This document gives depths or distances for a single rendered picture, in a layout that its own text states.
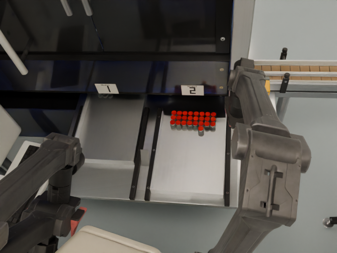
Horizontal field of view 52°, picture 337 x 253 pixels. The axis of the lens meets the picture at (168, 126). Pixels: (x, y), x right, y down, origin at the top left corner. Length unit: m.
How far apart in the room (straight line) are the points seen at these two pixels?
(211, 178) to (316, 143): 1.28
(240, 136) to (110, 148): 0.94
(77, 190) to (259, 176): 0.97
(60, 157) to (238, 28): 0.64
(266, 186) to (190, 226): 1.67
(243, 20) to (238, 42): 0.09
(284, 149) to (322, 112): 2.09
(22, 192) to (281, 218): 0.46
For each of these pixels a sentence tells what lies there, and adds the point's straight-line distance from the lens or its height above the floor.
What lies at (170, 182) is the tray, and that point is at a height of 0.88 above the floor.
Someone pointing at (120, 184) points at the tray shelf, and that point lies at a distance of 1.34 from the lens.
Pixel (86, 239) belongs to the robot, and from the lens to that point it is 0.80.
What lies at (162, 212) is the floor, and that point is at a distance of 2.20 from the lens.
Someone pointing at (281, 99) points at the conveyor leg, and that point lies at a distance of 1.64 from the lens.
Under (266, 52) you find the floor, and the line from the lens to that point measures 2.90.
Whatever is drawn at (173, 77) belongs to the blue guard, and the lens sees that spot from 1.29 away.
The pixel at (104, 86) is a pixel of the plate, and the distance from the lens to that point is 1.40.
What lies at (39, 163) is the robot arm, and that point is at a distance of 0.77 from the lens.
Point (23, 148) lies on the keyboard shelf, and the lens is 1.66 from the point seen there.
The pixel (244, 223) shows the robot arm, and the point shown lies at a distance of 0.54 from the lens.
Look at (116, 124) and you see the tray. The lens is 1.47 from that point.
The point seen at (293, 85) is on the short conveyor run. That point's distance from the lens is 1.50.
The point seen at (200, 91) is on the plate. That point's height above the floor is 1.01.
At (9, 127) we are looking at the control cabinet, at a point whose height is 0.89.
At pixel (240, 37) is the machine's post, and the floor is 1.29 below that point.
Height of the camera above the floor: 2.07
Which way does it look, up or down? 57 degrees down
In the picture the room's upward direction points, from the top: 12 degrees counter-clockwise
